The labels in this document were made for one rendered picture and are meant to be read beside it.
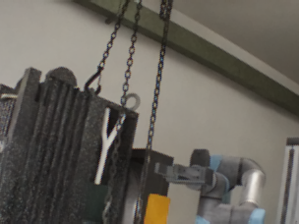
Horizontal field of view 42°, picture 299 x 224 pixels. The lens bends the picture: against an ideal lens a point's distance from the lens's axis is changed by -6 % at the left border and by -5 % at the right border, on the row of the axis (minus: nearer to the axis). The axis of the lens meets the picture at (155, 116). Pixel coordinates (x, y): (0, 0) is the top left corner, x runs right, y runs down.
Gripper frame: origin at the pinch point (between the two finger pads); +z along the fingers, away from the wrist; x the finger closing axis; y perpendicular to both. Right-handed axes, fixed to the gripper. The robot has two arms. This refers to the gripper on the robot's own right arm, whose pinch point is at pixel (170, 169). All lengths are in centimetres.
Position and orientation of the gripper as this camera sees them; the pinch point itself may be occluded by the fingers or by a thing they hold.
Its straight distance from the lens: 110.3
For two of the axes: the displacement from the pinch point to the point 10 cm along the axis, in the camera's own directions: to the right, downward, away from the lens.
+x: -8.1, 0.4, 5.9
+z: -5.7, -2.9, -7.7
